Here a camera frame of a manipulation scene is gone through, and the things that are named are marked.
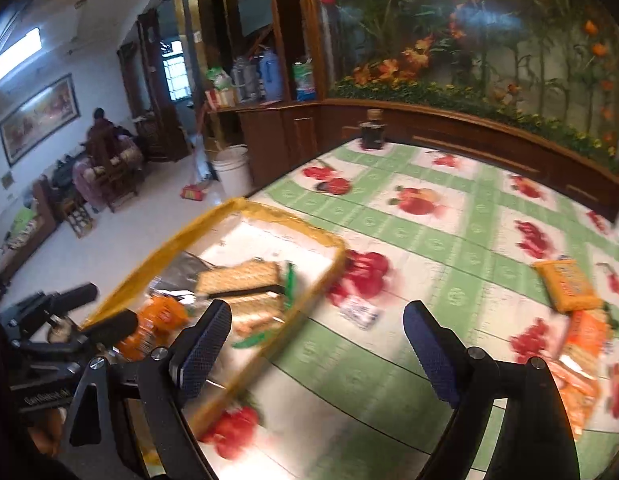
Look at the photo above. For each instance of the wooden chair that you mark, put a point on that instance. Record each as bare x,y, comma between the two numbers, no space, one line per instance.
114,170

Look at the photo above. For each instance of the dark glass jar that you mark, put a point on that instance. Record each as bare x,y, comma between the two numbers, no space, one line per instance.
372,132

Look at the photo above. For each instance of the flower mural display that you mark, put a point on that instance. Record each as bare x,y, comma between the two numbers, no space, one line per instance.
464,35

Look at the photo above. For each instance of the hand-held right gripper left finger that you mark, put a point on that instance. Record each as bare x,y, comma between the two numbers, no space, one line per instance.
204,345

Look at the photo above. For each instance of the wooden bench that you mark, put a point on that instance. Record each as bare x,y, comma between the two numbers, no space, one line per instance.
24,230

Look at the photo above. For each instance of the window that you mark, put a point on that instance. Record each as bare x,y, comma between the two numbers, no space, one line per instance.
174,72

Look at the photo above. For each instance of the orange snack sachet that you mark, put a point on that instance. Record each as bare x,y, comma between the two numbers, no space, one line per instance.
157,322

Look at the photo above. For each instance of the wooden cabinet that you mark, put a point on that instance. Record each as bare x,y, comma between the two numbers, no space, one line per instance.
289,130

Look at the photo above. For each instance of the grey water jug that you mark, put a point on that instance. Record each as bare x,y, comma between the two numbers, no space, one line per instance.
242,80

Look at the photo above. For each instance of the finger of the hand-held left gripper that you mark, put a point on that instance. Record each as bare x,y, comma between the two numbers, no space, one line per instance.
74,296
111,327

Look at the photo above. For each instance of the cracker packet with green ends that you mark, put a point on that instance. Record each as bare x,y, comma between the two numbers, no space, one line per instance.
239,275

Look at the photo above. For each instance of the orange cracker packet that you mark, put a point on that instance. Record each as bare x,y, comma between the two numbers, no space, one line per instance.
567,285
587,332

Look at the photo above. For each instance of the white and blue candy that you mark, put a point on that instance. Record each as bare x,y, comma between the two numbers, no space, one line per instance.
359,310

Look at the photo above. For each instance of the green and white packet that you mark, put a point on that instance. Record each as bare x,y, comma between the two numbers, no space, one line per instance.
219,80

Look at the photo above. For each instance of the fruit printed tablecloth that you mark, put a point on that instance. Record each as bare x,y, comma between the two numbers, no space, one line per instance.
439,240

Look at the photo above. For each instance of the framed wall picture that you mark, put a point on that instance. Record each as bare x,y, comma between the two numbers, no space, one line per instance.
39,115

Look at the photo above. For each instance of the red box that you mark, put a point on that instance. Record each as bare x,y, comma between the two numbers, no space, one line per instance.
223,97

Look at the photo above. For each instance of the broom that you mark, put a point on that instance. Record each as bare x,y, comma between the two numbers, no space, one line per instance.
199,150

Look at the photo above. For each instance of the red packet on floor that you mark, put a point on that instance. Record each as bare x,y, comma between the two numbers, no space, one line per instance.
192,192

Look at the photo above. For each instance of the silver foil snack packet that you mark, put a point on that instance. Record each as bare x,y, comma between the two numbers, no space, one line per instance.
182,270

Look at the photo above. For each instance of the green and blue bag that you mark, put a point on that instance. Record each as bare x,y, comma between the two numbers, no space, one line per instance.
304,80

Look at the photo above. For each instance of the yellow cardboard tray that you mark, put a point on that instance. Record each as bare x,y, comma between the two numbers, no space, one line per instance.
269,240

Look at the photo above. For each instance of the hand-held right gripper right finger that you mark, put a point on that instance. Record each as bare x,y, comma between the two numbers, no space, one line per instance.
429,345

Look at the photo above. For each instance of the blue thermos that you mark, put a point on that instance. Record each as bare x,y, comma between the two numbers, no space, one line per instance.
270,75

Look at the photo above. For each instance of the white bucket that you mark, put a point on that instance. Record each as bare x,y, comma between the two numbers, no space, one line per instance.
233,165

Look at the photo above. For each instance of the ceiling light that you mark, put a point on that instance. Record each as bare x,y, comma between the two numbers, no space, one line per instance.
14,57

